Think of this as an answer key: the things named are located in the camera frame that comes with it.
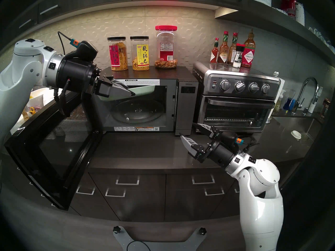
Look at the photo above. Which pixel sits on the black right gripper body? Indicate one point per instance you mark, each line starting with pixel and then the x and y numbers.
pixel 219 153

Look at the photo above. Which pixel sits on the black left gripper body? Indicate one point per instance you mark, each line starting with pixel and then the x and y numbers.
pixel 76 75

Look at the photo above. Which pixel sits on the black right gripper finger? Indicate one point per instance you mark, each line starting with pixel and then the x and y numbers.
pixel 208 130
pixel 193 147

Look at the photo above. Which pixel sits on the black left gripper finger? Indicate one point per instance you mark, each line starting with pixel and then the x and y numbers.
pixel 117 82
pixel 119 92

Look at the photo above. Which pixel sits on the light green plate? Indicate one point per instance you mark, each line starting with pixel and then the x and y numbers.
pixel 144 90

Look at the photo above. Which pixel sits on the black microwave oven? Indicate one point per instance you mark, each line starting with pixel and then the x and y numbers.
pixel 185 109

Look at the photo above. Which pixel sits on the snack jar pink label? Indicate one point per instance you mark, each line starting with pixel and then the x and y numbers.
pixel 117 57

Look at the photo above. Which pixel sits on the stainless steel toaster oven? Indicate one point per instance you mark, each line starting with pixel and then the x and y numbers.
pixel 233 114

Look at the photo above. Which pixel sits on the white paper bag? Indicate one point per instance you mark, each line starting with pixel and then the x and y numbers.
pixel 52 95

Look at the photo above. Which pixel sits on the snack jar yellow label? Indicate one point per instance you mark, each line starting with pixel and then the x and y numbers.
pixel 140 57

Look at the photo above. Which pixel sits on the large white bowl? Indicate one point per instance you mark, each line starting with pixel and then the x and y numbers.
pixel 39 96

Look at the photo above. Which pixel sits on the pink snack packet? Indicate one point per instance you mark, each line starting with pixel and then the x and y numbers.
pixel 35 109

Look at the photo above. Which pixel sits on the clear jar red lid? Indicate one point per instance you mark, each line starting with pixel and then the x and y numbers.
pixel 166 51

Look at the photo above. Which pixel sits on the brown snack packet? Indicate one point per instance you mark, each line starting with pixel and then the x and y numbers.
pixel 26 114

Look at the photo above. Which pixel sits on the small red hot sauce bottle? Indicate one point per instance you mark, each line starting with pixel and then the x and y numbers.
pixel 214 57

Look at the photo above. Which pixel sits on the clear dish soap bottle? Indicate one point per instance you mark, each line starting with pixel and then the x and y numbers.
pixel 278 106

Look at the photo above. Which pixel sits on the dark lower drawer cabinet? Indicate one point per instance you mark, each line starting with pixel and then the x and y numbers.
pixel 146 206

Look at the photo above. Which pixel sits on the brown sauce bottle Tabasco label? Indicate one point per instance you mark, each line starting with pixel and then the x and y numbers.
pixel 223 55

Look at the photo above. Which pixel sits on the small white sink cup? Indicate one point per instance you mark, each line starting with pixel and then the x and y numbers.
pixel 296 135

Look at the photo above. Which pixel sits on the stainless steel sink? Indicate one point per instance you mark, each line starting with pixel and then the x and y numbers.
pixel 293 124

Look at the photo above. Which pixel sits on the black base knob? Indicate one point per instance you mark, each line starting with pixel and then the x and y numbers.
pixel 116 229
pixel 202 231

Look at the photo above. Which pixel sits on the large orange Tabasco bottle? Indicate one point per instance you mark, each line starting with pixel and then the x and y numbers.
pixel 248 57

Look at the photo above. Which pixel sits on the white paper towel roll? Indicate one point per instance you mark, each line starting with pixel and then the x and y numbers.
pixel 282 85

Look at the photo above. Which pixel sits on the brown bottle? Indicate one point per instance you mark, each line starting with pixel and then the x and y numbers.
pixel 325 108

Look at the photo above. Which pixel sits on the chrome kitchen faucet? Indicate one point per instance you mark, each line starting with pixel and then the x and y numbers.
pixel 311 79

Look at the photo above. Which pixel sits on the red cup stack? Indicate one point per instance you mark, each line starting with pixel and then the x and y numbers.
pixel 290 9

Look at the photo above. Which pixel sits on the white cup stack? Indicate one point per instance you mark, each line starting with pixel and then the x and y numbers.
pixel 300 14

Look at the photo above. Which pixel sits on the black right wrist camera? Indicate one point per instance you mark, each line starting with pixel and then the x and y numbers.
pixel 227 138

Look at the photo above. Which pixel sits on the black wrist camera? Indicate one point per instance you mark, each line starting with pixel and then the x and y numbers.
pixel 83 50
pixel 227 138

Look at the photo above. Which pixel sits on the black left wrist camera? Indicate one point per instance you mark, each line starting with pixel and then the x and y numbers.
pixel 83 50

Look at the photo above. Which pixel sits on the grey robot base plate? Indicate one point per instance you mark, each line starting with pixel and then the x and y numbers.
pixel 183 244

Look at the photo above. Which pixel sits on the white wall outlet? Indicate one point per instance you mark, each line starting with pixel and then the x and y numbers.
pixel 320 92

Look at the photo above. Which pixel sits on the dark wall shelf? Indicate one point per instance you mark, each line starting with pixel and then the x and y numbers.
pixel 272 22

